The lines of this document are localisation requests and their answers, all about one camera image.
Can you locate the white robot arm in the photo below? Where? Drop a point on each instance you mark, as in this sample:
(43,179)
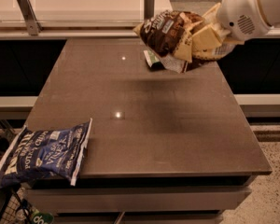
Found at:
(271,9)

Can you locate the blue chip bag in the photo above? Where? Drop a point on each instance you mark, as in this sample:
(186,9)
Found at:
(34,155)

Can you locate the wire basket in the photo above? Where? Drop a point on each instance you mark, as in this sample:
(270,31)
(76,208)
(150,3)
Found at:
(9,204)

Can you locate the metal railing bracket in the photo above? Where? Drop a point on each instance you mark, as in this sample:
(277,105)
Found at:
(148,9)
(32,25)

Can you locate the green package in basket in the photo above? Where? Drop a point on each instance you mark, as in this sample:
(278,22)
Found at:
(38,217)

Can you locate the green chip bag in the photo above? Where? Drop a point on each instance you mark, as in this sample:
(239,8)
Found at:
(151,59)

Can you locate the brown chip bag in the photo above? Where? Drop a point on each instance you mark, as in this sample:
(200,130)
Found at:
(169,37)

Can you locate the left metal railing bracket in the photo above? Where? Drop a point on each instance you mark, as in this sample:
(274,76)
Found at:
(32,25)

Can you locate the middle metal railing bracket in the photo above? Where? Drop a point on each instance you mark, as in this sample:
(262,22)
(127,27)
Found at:
(148,9)

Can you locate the grey drawer cabinet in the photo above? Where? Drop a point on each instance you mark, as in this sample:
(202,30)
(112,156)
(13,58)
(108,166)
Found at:
(150,196)

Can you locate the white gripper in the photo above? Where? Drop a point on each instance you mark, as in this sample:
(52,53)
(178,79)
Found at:
(241,15)

